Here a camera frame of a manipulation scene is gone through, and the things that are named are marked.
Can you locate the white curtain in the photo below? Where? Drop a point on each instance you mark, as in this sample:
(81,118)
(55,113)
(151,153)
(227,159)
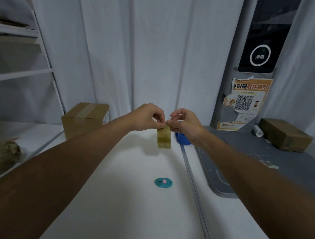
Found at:
(157,59)

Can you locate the person's left hand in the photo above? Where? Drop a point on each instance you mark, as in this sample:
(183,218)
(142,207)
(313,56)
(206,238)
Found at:
(145,118)

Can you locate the brown cardboard box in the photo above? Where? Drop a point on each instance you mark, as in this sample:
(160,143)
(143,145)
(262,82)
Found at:
(83,119)

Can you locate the crumpled clear plastic bag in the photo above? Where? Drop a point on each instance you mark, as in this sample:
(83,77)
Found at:
(8,154)

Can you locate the small white paper notice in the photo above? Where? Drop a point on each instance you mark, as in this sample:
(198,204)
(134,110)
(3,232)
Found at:
(245,117)

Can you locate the small white paper roll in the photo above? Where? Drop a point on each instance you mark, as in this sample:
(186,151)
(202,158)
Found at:
(258,130)

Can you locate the white metal shelf rack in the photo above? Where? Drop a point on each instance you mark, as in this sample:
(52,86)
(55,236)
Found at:
(24,73)

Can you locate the small orange label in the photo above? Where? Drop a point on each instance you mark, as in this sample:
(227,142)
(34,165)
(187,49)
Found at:
(228,126)

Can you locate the white sticker on mat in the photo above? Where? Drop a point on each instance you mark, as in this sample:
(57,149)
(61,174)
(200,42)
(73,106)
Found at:
(269,164)

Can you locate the person's right forearm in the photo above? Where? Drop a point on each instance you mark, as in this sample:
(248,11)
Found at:
(256,182)

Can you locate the orange poster with square code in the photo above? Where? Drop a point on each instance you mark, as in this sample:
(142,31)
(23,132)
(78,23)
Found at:
(252,88)

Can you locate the person's right hand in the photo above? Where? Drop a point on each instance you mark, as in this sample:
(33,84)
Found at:
(188,125)

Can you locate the brown taped parcel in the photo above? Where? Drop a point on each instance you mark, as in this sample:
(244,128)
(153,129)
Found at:
(285,133)

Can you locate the blue round tape dispenser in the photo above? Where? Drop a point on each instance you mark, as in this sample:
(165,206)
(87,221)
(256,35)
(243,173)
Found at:
(182,139)

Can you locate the yellowish packing tape roll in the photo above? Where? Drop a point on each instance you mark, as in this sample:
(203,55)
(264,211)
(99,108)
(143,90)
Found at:
(164,138)

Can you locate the grey kiosk pillar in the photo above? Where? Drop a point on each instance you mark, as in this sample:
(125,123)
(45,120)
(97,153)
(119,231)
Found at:
(225,81)

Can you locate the teal box cutter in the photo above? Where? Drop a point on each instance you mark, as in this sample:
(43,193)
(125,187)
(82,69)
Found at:
(163,183)

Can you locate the person's left forearm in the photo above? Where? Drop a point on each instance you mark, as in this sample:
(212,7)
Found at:
(51,182)

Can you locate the grey cutting mat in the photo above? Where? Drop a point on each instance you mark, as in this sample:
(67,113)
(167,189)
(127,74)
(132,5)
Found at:
(243,145)

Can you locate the small torn picture sticker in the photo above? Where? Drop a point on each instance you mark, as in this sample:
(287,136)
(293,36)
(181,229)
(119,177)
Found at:
(229,101)

